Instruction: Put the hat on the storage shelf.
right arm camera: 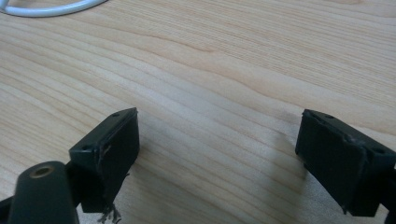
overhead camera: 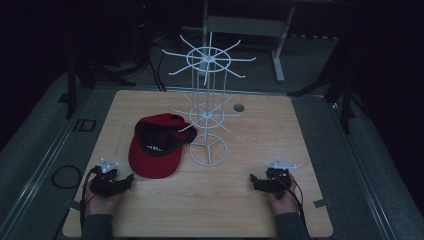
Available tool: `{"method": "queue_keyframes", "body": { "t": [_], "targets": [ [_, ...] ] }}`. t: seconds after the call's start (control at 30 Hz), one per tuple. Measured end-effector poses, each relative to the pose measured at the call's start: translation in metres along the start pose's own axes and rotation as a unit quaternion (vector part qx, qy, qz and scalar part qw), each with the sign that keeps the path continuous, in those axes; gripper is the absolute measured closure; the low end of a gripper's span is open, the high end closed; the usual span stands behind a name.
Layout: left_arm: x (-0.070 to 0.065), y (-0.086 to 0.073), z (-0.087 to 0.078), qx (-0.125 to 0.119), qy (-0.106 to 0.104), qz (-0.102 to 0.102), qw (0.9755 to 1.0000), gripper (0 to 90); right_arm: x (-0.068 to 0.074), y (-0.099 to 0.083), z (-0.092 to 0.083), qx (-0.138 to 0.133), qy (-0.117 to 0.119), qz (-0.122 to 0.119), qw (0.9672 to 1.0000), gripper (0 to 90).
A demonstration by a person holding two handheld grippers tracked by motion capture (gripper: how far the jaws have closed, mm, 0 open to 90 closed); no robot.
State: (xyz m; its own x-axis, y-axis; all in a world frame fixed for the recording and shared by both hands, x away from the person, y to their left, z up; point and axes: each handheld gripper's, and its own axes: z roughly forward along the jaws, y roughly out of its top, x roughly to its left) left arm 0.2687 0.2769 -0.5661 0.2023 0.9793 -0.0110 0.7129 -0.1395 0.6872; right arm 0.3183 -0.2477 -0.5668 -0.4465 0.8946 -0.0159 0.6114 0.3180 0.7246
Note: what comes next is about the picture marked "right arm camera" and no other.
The white round plate rim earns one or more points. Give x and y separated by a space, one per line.
46 9

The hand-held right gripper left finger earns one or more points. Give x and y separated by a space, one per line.
107 152

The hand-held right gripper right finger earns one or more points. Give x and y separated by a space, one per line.
339 168

